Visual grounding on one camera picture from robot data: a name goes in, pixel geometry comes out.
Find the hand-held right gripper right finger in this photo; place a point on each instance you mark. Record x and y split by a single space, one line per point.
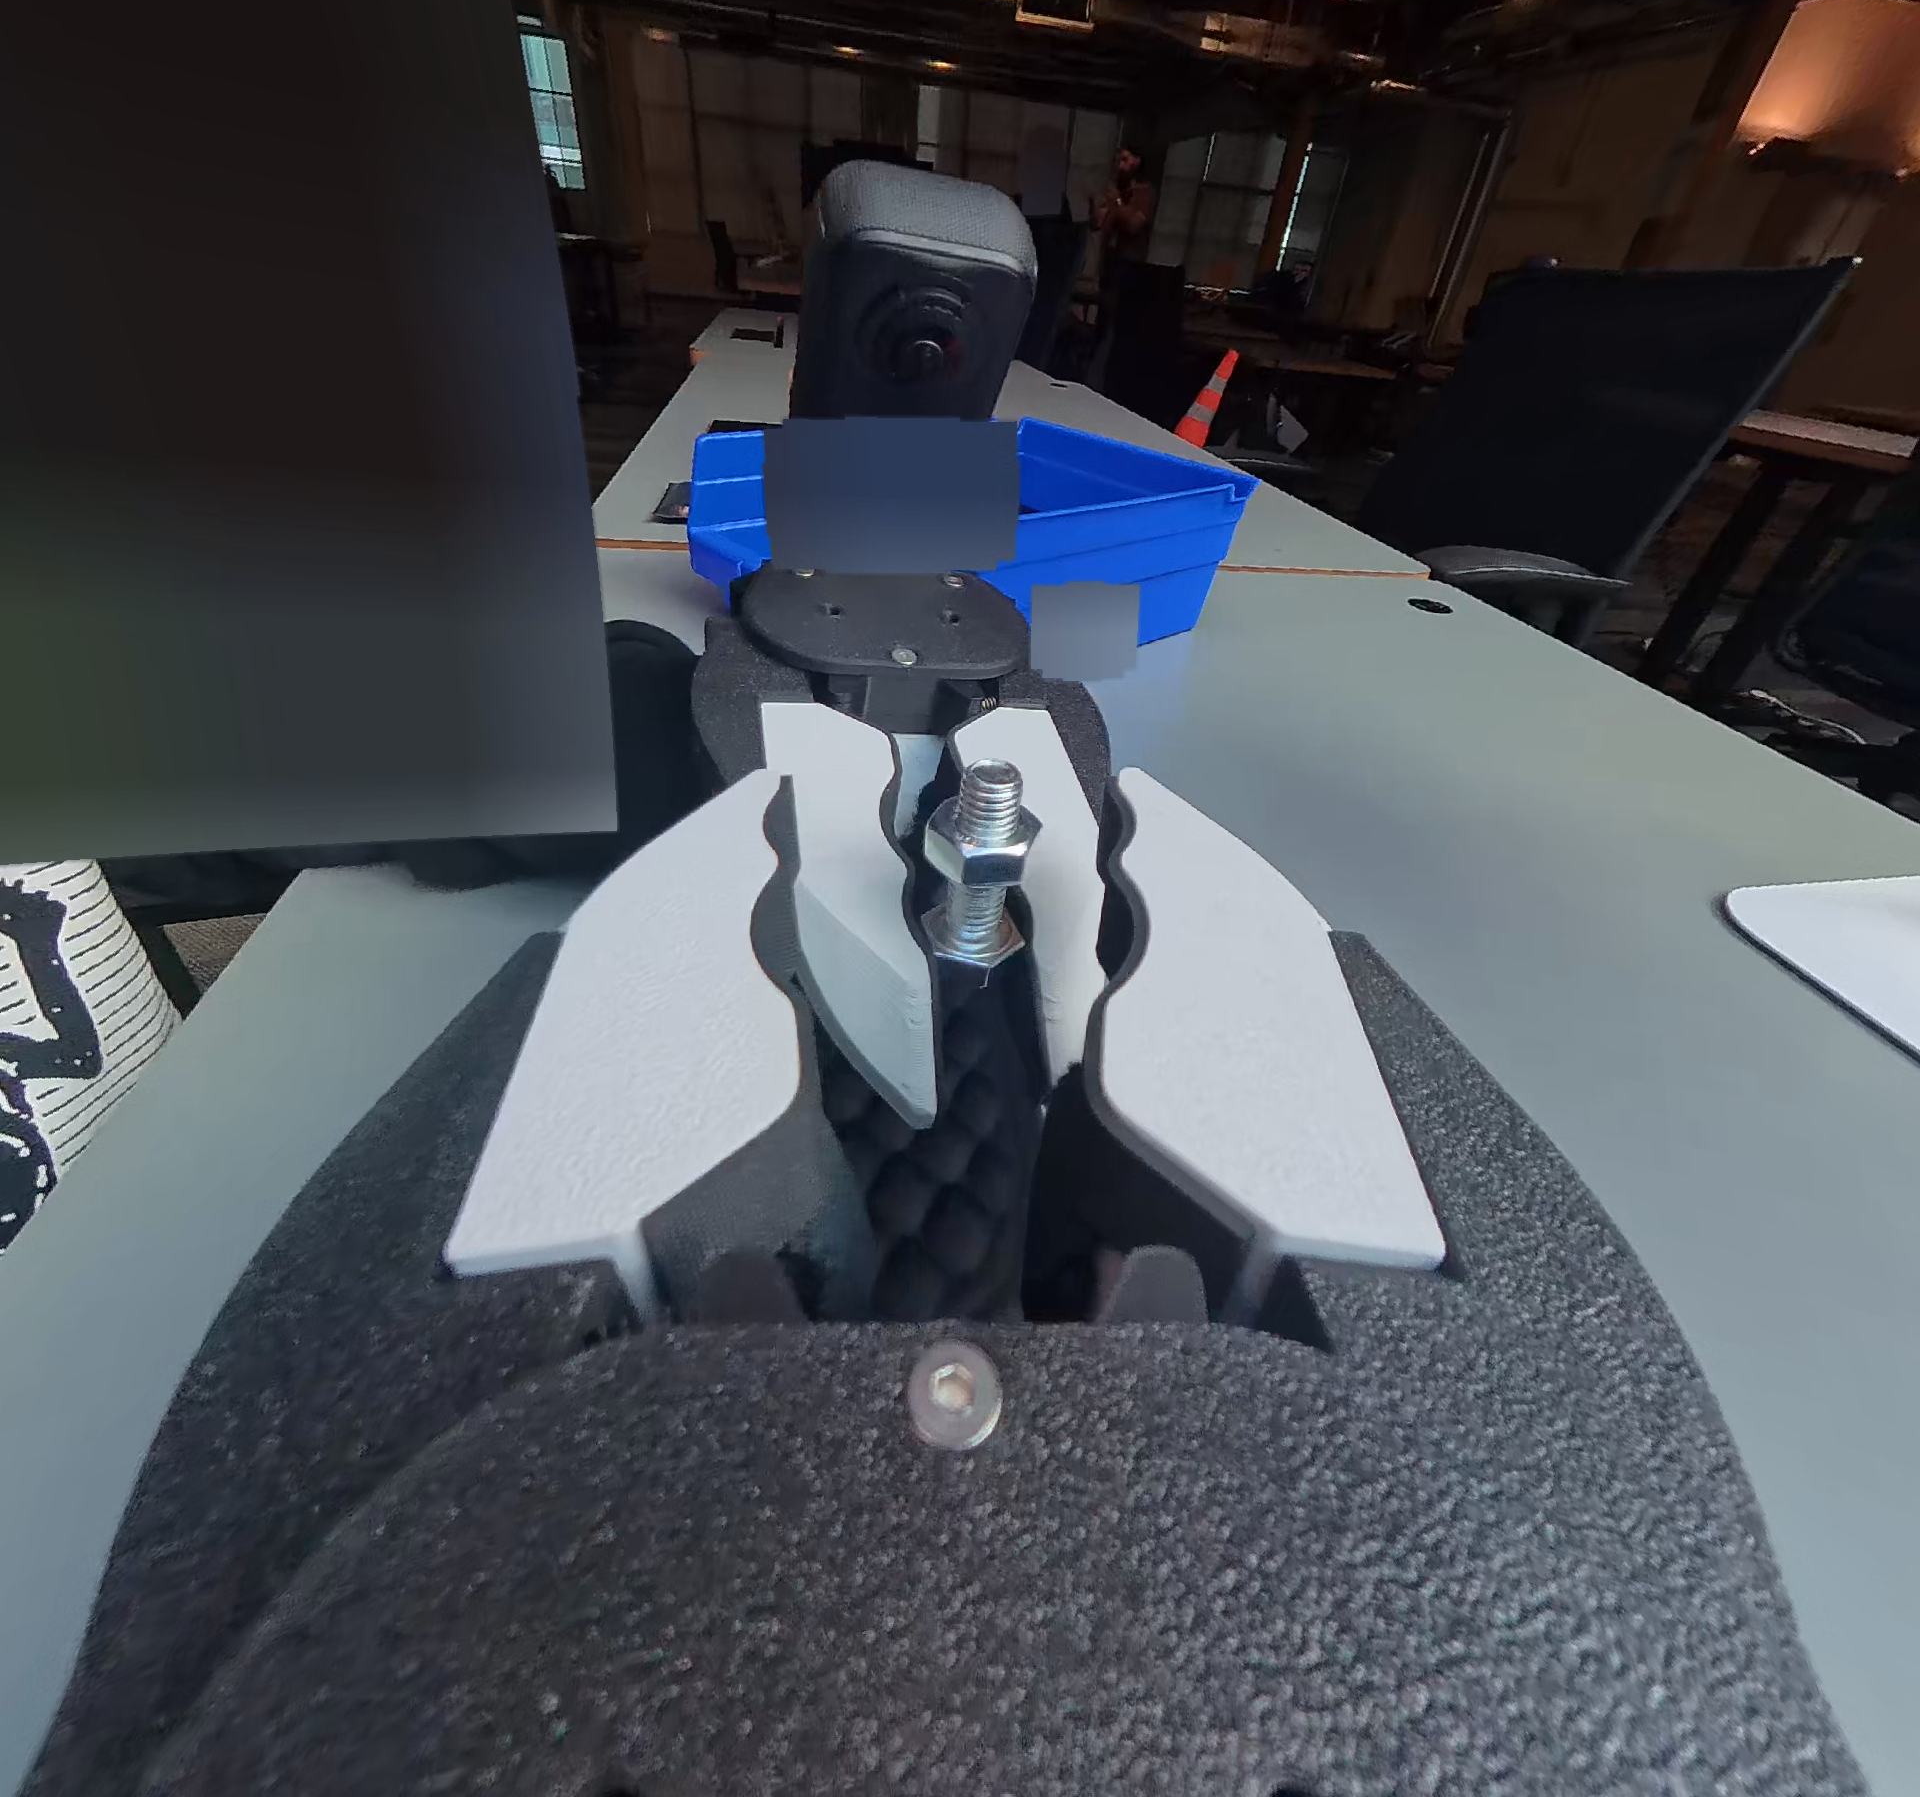
1258 1077

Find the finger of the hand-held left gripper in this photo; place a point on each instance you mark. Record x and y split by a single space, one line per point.
854 910
1069 910

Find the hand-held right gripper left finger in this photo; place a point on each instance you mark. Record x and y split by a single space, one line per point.
632 1077

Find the steel hex nut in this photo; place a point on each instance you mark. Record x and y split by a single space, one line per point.
977 854

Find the steel hex bolt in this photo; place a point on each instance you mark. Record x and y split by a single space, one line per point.
991 792

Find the blue plastic bin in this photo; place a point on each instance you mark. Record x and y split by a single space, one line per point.
1140 524

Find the person's left hand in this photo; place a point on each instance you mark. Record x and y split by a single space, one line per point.
653 733

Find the orange traffic cone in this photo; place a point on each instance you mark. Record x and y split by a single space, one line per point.
1210 408

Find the bright window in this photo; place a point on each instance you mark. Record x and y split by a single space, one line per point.
545 89

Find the black office chair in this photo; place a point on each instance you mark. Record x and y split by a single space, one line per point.
1862 624
1604 402

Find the brown wooden desk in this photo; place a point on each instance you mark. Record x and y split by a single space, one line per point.
1830 438

